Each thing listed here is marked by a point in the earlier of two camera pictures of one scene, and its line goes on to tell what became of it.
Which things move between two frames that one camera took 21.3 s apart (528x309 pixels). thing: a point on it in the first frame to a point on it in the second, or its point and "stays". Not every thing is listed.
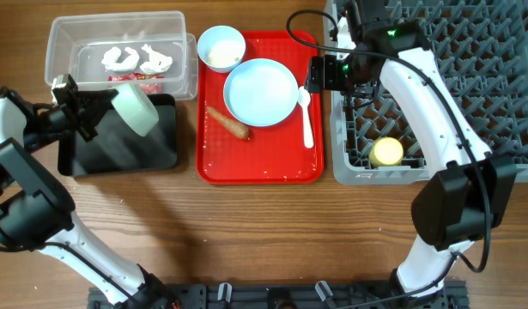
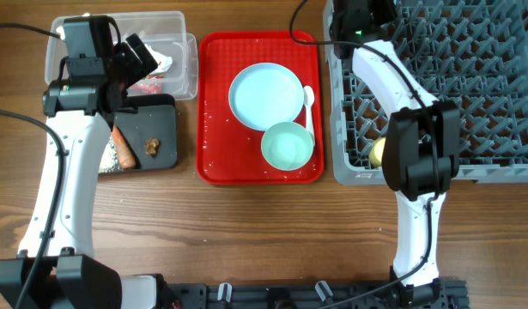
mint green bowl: x=135 y=106 to x=287 y=146
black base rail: x=355 y=295 stays
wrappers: x=157 y=63 stays
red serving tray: x=284 y=157 to x=227 y=151
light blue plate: x=260 y=92 stays
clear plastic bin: x=104 y=51 stays
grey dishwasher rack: x=488 y=49 stays
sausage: x=236 y=130 to x=126 y=159
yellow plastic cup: x=385 y=151 stays
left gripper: x=77 y=106 to x=136 y=70
